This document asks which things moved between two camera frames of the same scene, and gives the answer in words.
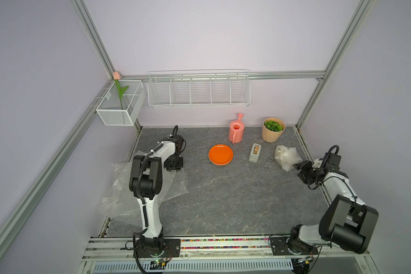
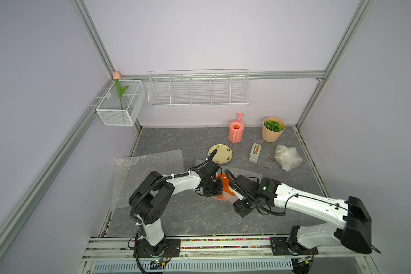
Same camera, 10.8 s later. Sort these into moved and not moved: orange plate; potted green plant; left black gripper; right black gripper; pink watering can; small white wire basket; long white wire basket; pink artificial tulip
Moved: right black gripper; orange plate; left black gripper
Not moved: small white wire basket; pink watering can; long white wire basket; potted green plant; pink artificial tulip
